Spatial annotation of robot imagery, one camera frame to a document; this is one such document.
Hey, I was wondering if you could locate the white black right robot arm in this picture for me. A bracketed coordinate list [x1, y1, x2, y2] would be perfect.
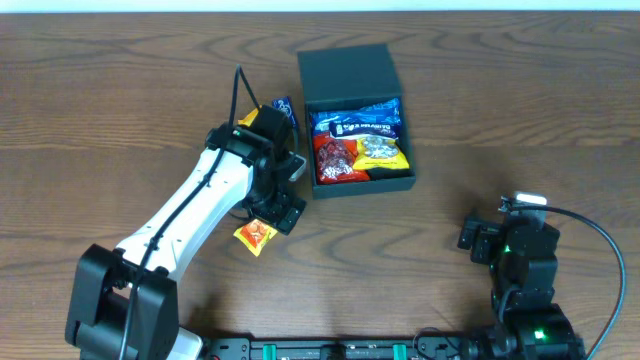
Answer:
[458, 210, 586, 360]

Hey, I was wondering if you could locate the orange yellow snack packet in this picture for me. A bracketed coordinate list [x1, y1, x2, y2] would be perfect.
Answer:
[234, 219, 278, 257]

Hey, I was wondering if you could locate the red Hacks candy bag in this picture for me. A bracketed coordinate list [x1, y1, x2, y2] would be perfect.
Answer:
[312, 132, 370, 185]

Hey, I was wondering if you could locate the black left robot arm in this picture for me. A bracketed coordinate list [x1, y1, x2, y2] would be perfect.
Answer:
[65, 106, 306, 359]

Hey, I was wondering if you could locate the blue eclipse mint tin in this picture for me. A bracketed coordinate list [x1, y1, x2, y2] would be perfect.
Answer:
[272, 96, 298, 129]

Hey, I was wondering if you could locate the dark blue wafer packet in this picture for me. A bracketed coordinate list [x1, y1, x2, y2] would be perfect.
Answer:
[329, 122, 401, 140]

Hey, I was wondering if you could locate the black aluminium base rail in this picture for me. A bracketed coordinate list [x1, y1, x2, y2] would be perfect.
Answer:
[199, 335, 586, 360]

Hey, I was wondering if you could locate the black cardboard box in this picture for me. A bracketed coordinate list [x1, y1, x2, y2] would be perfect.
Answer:
[298, 44, 416, 200]

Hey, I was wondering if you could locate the yellow Hacks candy bag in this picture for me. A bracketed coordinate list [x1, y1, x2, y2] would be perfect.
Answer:
[352, 136, 410, 171]

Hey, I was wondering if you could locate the blue cookie roll pack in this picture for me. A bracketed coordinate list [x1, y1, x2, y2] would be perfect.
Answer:
[311, 98, 402, 135]

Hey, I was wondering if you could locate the small yellow biscuit packet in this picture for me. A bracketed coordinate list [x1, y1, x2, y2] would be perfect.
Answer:
[238, 108, 259, 127]

